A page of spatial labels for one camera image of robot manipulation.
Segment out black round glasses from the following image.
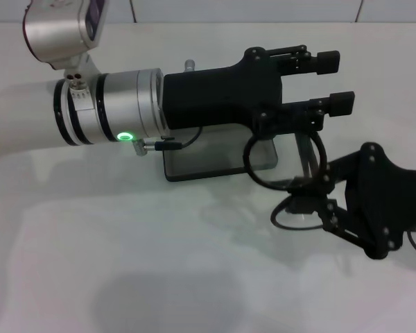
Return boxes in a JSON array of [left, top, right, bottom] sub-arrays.
[[243, 133, 330, 230]]

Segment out black glasses case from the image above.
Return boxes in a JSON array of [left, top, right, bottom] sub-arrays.
[[162, 133, 279, 183]]

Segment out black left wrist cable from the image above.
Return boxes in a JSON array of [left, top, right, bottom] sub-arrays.
[[135, 125, 204, 157]]

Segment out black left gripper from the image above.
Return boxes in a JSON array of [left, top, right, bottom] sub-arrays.
[[162, 46, 289, 139]]

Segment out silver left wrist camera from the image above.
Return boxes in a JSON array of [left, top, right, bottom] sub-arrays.
[[22, 0, 109, 72]]

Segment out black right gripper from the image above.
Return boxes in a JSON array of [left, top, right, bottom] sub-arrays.
[[288, 142, 416, 260]]

